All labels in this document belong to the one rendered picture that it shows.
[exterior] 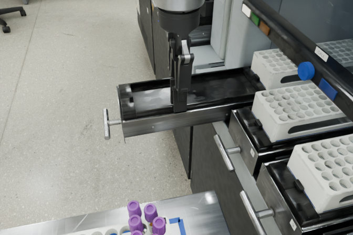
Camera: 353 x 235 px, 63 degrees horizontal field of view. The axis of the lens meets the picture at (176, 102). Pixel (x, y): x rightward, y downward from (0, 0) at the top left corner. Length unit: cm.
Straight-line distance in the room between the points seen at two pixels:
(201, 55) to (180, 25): 48
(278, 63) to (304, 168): 31
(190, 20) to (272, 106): 25
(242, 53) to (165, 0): 36
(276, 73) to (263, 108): 13
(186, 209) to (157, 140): 121
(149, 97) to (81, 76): 158
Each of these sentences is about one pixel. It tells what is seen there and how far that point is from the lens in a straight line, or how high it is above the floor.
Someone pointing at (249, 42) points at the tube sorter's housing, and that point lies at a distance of 78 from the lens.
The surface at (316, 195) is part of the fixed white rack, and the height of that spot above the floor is 84.
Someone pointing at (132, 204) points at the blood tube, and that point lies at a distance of 36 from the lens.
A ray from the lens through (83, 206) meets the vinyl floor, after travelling 149.
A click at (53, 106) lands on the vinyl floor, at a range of 205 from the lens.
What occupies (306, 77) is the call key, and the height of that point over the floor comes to 98.
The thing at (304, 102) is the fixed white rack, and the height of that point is 87.
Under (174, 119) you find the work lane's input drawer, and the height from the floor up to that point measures 79.
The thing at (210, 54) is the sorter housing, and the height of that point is 73.
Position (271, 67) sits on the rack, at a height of 86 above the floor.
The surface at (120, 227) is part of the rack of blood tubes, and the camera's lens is 41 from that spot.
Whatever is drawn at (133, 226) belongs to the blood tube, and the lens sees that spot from 35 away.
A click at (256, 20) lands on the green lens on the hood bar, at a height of 98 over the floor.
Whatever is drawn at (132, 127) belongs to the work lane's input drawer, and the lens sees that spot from 65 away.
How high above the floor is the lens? 125
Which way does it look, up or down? 41 degrees down
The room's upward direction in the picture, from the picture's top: straight up
